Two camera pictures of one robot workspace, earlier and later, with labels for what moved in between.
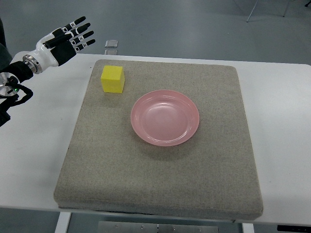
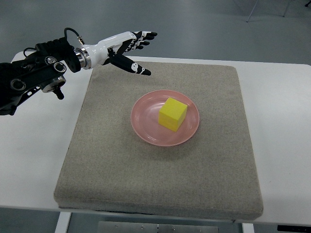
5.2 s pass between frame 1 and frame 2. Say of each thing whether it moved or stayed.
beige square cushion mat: stayed
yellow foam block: moved
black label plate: stayed
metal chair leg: stayed
